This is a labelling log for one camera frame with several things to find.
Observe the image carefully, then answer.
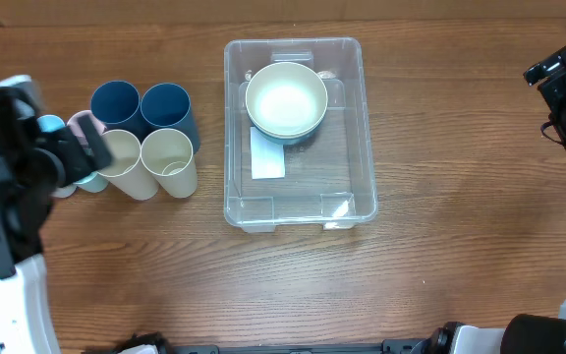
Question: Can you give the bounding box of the dark blue tall cup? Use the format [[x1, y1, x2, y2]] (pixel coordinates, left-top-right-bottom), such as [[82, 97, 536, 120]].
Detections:
[[141, 83, 200, 152], [90, 81, 150, 142]]

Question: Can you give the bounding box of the beige tall cup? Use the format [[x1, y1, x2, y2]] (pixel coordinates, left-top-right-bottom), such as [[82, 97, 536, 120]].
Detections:
[[98, 130, 159, 201], [141, 128, 198, 199]]

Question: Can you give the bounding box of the pink small cup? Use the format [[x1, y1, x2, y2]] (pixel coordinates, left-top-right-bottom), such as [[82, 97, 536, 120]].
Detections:
[[67, 110, 106, 148]]

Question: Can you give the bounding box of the mint green small cup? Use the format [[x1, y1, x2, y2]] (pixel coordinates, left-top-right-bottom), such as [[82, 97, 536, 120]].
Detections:
[[75, 172, 108, 193]]

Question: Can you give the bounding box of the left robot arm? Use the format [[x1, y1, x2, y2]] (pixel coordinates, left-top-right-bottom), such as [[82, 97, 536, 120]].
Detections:
[[0, 82, 113, 353]]

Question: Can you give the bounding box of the white paper label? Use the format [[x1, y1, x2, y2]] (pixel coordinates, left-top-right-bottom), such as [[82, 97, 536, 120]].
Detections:
[[250, 127, 285, 179]]

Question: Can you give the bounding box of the grey small cup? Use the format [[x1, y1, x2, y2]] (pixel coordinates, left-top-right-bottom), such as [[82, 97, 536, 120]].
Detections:
[[51, 184, 77, 199]]

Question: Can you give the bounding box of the light blue small cup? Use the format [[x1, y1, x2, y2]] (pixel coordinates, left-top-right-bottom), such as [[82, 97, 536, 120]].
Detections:
[[37, 114, 66, 133]]

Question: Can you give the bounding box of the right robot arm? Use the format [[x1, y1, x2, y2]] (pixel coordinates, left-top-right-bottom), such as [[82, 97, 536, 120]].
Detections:
[[412, 46, 566, 353]]

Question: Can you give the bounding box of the cream bowl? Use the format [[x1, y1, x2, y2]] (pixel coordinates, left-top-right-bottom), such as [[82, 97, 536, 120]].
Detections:
[[250, 116, 324, 138], [245, 62, 328, 126]]

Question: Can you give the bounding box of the blue bowl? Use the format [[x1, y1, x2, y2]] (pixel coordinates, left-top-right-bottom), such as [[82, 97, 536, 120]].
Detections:
[[252, 124, 321, 146]]

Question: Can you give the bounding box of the clear plastic storage bin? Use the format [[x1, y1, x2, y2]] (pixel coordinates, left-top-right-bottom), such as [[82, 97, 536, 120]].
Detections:
[[223, 37, 378, 233]]

